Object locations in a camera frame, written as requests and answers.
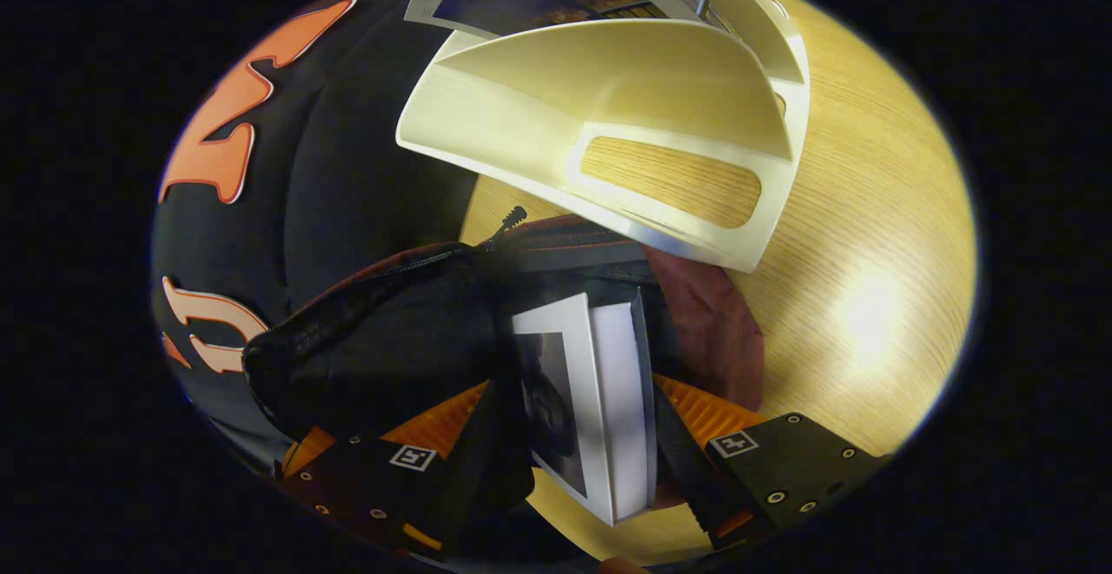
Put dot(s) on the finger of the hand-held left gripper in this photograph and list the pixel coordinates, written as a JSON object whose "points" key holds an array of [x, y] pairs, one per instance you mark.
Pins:
{"points": [[308, 452]]}

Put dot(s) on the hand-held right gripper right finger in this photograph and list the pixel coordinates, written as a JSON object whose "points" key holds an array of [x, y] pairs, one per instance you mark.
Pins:
{"points": [[682, 470]]}

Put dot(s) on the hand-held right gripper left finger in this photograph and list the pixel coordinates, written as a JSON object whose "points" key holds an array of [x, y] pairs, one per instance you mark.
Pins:
{"points": [[382, 487]]}

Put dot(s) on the grey cover book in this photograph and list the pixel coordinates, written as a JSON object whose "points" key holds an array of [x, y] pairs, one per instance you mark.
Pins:
{"points": [[617, 400]]}

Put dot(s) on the maroon schoolbag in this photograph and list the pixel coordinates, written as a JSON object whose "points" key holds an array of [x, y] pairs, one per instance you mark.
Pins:
{"points": [[712, 322]]}

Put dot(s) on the white bookshelf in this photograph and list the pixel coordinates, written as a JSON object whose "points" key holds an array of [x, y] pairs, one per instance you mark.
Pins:
{"points": [[608, 70]]}

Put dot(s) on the black backdrop cloth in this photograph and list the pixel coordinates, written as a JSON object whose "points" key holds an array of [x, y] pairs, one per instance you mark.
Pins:
{"points": [[347, 166]]}

